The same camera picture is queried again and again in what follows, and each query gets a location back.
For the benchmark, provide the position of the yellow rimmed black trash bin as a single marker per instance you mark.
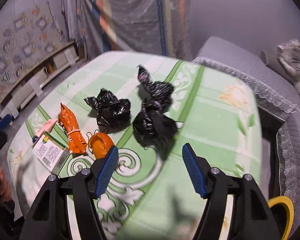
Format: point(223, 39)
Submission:
point(283, 211)

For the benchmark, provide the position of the grey quilted sofa cover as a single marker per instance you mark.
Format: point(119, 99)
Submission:
point(275, 95)

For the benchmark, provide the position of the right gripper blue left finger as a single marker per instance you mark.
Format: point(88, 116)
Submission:
point(104, 169)

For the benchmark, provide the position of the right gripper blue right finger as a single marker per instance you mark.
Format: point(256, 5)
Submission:
point(197, 169)

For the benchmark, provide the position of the pink wrapper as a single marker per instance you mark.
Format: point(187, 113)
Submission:
point(47, 127)

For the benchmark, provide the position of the orange plastic cup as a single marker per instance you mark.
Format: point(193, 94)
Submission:
point(100, 143)

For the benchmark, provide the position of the orange snack bag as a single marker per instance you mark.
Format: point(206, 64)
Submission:
point(68, 121)

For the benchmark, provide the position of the person's left hand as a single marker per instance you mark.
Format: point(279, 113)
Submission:
point(5, 189)

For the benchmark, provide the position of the small black plastic bag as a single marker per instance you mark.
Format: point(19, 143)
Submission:
point(110, 111)

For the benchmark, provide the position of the low wooden shelf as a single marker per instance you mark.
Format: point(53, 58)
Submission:
point(39, 76)

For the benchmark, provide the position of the floral patterned wall cloth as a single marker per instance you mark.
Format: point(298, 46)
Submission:
point(26, 40)

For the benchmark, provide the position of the green patterned tablecloth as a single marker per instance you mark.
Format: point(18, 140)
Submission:
point(150, 195)

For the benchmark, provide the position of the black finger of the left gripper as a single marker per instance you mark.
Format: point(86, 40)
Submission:
point(5, 121)

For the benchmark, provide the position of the striped grey sheet hanging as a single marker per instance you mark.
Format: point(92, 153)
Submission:
point(157, 27)

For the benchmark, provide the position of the white green printed box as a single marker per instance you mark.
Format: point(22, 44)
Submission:
point(50, 152)

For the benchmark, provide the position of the plush tiger toy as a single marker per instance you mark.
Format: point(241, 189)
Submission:
point(288, 55)

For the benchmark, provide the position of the grey bolster pillow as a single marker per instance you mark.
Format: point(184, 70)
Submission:
point(273, 63)

